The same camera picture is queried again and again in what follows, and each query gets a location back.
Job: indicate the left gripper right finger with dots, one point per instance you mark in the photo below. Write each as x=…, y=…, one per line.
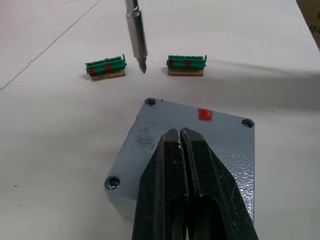
x=215, y=195

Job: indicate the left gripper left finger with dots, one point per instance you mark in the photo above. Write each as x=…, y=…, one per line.
x=160, y=190

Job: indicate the grey plastic junction box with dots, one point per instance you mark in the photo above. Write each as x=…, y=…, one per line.
x=123, y=206

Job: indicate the small silver lid screw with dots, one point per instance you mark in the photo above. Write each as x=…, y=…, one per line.
x=112, y=182

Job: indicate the green terminal block on cardboard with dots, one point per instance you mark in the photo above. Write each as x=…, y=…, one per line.
x=186, y=63
x=105, y=67

